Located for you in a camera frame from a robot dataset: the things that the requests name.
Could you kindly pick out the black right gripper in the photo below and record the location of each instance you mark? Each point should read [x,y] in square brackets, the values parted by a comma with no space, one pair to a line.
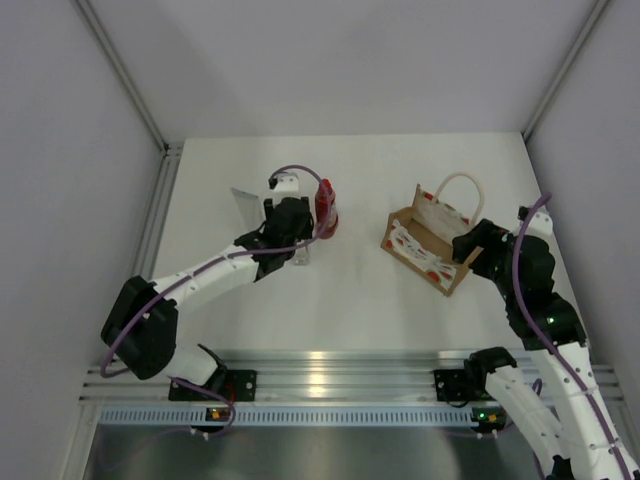
[484,234]

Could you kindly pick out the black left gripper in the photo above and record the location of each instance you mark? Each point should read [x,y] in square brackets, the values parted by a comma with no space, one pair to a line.
[306,230]

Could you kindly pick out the clear bottle grey cap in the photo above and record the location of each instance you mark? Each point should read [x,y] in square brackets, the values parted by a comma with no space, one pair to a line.
[301,256]

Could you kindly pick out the red capped bottle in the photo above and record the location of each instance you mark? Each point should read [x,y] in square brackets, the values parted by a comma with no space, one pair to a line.
[327,218]

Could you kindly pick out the silver tube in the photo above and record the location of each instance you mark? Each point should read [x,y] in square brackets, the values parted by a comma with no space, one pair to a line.
[249,207]

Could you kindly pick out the canvas watermelon print bag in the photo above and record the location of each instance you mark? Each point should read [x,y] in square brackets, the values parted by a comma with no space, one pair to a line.
[421,235]

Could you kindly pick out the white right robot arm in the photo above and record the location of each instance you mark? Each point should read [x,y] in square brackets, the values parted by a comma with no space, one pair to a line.
[575,437]

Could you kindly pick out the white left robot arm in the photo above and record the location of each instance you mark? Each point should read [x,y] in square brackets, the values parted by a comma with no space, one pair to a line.
[142,328]

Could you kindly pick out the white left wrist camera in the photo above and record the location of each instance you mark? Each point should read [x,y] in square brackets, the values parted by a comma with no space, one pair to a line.
[283,185]

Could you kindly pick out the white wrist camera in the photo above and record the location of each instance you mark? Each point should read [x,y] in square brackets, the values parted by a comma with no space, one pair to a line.
[283,185]
[540,225]

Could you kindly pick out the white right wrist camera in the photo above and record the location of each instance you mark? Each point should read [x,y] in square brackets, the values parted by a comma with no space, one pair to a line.
[540,225]

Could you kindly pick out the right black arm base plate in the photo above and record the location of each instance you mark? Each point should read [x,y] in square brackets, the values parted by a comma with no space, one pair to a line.
[457,388]

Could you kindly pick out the aluminium front rail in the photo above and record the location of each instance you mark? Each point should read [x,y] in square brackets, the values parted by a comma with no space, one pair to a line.
[290,377]

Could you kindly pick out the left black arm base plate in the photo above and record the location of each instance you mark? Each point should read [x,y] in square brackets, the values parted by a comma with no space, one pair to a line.
[233,385]

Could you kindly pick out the slotted grey cable duct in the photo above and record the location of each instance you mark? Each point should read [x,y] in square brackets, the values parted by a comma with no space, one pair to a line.
[422,416]

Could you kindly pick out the right aluminium frame post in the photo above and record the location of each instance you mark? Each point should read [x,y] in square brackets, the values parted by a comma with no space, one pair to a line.
[595,13]

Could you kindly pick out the aluminium frame post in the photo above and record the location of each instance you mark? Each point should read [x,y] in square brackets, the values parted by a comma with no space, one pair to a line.
[88,14]
[595,13]

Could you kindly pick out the left aluminium frame post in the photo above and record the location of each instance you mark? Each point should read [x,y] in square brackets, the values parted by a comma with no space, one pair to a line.
[88,14]

